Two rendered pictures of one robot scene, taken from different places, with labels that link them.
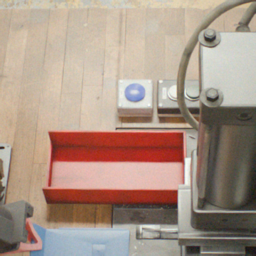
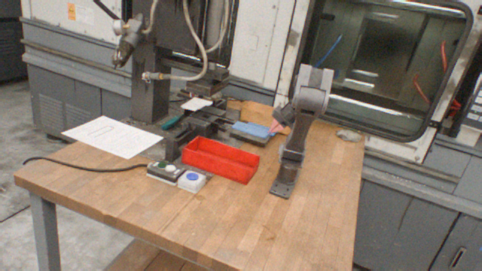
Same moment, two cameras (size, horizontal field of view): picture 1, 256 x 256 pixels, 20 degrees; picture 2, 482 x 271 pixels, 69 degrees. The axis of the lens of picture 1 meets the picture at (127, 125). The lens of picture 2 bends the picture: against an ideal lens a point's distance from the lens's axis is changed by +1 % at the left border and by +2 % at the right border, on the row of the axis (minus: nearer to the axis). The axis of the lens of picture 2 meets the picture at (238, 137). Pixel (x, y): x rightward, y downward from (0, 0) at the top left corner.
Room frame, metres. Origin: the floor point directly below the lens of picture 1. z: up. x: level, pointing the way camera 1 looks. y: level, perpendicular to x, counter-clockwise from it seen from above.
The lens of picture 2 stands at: (1.64, 0.28, 1.54)
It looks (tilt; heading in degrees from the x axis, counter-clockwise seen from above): 26 degrees down; 191
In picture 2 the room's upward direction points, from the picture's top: 10 degrees clockwise
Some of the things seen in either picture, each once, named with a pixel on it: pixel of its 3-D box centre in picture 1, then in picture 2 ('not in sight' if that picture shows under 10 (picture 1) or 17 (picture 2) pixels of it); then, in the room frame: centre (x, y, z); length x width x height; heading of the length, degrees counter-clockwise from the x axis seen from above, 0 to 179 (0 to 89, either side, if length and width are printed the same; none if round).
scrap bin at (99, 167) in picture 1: (116, 167); (221, 159); (0.61, 0.03, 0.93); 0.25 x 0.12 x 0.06; 84
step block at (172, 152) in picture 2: not in sight; (174, 147); (0.64, -0.14, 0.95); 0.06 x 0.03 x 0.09; 174
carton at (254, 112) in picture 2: not in sight; (269, 118); (0.13, 0.11, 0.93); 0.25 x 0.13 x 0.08; 84
